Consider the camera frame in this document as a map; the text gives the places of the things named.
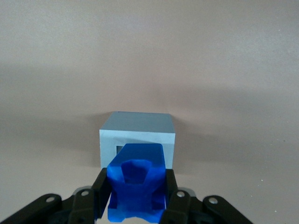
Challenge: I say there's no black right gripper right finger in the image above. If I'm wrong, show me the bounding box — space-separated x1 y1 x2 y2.
161 168 254 224

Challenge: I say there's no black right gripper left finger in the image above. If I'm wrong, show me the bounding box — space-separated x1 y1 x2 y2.
0 168 112 224

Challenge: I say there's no gray hollow cube base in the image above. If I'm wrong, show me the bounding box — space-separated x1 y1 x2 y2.
99 111 176 170

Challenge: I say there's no blue plastic part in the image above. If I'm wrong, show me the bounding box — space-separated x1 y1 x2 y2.
107 143 168 223

